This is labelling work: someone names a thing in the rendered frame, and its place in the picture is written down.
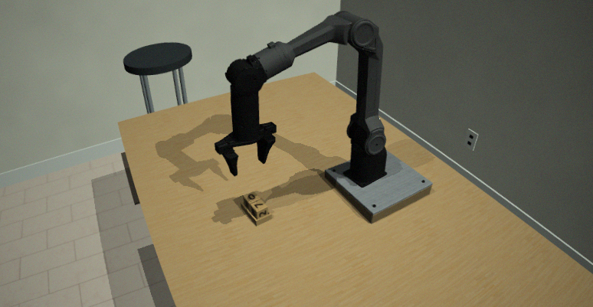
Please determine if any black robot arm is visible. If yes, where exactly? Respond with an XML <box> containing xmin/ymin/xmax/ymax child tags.
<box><xmin>225</xmin><ymin>11</ymin><xmax>387</xmax><ymax>188</ymax></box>

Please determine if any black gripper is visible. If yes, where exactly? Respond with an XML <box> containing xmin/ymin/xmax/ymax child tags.
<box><xmin>215</xmin><ymin>118</ymin><xmax>277</xmax><ymax>176</ymax></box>

